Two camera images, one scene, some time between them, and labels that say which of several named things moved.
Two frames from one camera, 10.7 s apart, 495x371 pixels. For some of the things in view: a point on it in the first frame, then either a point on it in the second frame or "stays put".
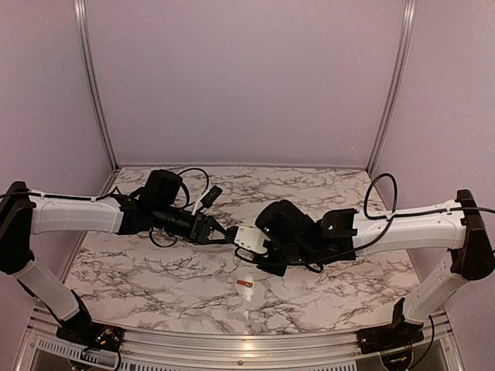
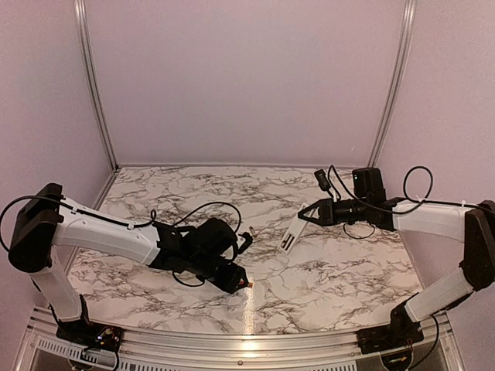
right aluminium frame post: [404, 48] stays put
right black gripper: [275, 269] -> [327, 214]
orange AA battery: [244, 283] stays put
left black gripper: [201, 228] -> [230, 283]
